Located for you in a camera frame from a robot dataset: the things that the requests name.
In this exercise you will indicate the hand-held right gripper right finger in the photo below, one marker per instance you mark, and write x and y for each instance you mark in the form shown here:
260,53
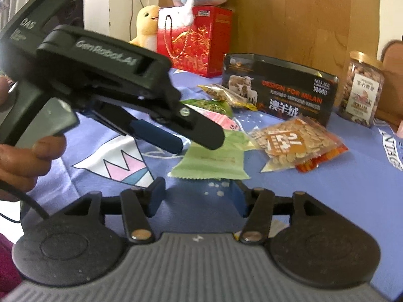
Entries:
239,198

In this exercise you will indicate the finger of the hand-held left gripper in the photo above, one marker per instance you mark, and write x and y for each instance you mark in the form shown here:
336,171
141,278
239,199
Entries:
157,135
201,132

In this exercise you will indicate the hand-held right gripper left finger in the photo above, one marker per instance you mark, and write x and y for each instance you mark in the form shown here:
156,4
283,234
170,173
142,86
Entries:
156,195

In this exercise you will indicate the pink carton box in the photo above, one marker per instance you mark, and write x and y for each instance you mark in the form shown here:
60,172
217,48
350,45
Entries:
223,121

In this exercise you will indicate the green pickle packet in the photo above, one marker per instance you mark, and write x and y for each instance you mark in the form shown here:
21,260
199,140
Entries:
211,106

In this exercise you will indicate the light green leaf packet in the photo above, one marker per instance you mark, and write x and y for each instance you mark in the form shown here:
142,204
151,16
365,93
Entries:
220,160

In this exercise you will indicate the gold snack packet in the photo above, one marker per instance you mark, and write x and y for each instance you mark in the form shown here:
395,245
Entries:
220,93

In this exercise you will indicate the clear seed packet orange label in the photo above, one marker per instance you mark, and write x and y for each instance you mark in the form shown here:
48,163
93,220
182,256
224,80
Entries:
289,141

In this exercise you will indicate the black tin box sheep print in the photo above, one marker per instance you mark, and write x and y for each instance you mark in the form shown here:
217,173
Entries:
283,81

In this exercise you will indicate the person's left hand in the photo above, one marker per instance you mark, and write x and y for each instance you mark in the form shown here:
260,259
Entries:
25,166

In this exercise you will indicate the blue printed tablecloth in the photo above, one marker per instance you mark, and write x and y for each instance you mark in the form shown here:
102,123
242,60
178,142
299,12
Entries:
314,201

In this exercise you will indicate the yellow plush duck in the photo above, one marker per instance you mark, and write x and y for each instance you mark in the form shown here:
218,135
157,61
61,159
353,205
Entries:
148,28

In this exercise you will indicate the red gift bag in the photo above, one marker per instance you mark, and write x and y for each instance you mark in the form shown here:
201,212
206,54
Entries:
214,44

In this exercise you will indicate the wooden board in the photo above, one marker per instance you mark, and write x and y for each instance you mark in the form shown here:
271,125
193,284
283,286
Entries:
299,15

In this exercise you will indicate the clear nut jar gold lid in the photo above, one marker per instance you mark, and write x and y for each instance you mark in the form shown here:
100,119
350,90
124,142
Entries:
362,91

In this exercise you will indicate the person's maroon clothing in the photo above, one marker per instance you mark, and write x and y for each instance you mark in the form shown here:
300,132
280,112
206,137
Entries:
6,264

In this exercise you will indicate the wooden chair back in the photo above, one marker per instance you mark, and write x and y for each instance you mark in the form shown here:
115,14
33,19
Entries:
393,69

